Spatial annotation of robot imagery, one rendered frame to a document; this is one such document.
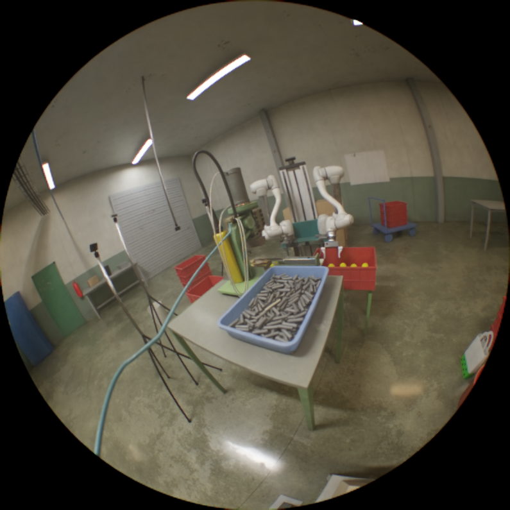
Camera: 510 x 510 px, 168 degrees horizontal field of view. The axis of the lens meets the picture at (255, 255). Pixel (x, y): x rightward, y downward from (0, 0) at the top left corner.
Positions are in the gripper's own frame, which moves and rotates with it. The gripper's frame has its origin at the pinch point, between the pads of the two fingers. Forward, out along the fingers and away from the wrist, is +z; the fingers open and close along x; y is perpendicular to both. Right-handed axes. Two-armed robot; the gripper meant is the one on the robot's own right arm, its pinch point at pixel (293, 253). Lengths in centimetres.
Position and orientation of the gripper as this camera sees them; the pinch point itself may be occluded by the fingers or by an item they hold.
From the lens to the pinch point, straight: 199.0
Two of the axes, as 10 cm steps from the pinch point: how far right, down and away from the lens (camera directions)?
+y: 3.5, -4.1, 8.4
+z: 2.7, 9.0, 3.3
